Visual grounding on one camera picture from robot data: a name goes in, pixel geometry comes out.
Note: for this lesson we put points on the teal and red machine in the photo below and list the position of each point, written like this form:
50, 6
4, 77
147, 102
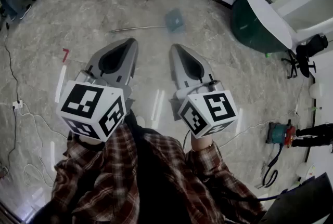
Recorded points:
277, 133

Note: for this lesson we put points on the person's black trousers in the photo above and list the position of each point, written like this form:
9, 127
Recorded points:
156, 178

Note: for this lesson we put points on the person's left forearm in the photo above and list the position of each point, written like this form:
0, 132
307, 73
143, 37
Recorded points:
91, 178

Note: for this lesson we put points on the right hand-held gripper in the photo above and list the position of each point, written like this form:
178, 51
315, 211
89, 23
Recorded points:
208, 111

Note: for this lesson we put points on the person's right forearm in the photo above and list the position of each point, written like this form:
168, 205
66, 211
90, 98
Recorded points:
216, 184

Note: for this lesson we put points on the white power strip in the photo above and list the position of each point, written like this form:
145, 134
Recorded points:
17, 105

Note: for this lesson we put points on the white round object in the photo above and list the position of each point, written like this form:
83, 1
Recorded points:
316, 90

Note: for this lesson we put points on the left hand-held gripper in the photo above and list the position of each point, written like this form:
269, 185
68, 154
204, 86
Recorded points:
86, 103

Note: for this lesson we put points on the black flat board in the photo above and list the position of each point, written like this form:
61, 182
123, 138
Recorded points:
307, 202

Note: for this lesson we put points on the dark green bin white lid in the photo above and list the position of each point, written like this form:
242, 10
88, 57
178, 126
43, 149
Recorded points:
249, 28

